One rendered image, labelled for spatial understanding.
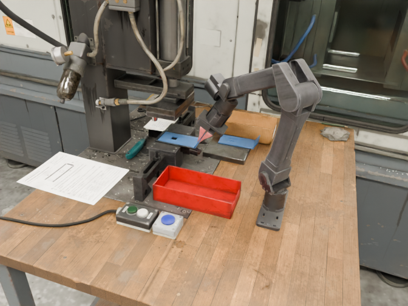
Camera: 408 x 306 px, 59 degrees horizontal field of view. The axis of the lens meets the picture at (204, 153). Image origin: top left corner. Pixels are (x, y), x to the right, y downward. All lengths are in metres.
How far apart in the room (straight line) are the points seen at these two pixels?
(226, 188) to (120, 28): 0.59
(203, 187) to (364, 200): 1.01
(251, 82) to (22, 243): 0.75
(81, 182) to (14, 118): 1.64
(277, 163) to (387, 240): 1.20
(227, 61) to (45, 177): 0.99
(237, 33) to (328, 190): 0.85
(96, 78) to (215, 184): 0.53
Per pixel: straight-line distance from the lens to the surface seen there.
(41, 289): 2.19
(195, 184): 1.20
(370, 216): 2.04
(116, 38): 1.21
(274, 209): 1.12
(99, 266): 0.98
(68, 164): 1.37
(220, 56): 1.82
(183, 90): 1.19
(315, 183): 1.31
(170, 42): 1.15
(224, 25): 1.78
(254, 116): 1.57
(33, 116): 2.71
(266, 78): 0.99
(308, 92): 0.93
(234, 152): 1.37
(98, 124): 1.37
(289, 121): 0.96
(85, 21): 1.25
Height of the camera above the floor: 1.62
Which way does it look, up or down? 31 degrees down
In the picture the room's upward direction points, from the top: 3 degrees clockwise
